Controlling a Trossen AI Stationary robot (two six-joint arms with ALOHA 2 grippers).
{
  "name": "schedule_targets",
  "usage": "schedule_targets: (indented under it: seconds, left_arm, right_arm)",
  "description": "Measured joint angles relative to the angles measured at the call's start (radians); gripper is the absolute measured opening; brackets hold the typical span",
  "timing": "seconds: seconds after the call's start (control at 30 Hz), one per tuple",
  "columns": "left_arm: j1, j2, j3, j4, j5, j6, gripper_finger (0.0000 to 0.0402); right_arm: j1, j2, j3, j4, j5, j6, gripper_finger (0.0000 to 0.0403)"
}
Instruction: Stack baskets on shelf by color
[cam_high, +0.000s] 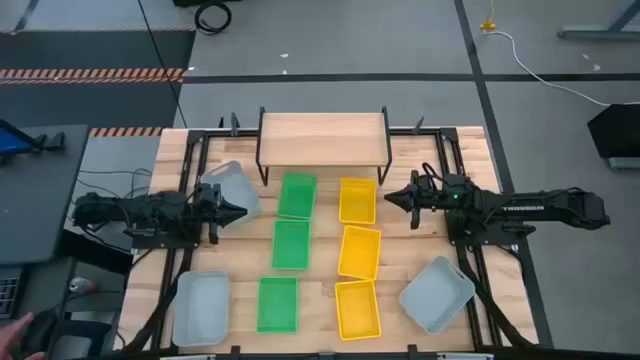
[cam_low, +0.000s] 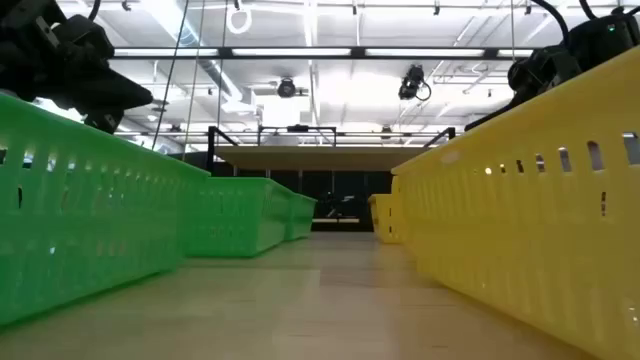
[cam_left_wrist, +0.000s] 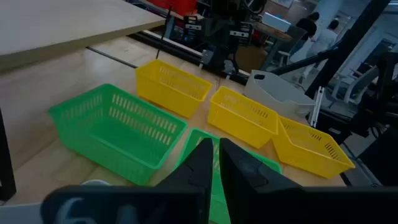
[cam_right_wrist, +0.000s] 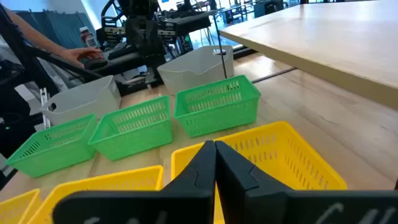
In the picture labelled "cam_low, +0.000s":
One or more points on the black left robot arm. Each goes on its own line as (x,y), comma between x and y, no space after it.
(20,60)

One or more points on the small black ceiling camera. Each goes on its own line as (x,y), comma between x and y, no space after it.
(286,88)

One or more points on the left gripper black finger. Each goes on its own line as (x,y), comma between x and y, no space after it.
(120,97)

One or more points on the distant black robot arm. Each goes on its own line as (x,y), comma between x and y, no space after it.
(340,205)

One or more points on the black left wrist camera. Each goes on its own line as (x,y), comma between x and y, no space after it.
(105,122)

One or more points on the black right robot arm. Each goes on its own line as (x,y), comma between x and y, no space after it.
(605,42)

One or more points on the wooden shelf with black legs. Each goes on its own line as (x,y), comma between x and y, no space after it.
(320,157)

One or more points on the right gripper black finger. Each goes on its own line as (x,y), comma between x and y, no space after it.
(500,112)

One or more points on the black overhead frame bar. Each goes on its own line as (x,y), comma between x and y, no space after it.
(357,52)

